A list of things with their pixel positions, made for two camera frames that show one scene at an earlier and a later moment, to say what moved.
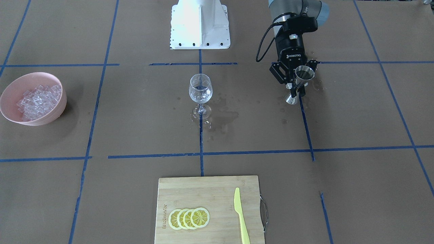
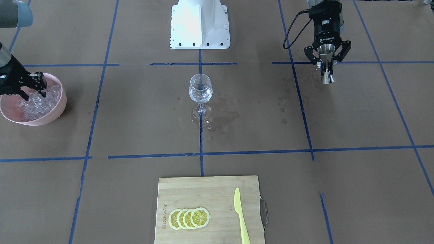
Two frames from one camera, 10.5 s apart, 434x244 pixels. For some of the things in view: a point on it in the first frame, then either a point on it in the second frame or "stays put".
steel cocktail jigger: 303,74 -> 325,51
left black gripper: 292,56 -> 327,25
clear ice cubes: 35,102 stays put
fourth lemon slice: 173,219 stays put
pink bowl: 33,98 stays put
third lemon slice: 180,219 stays put
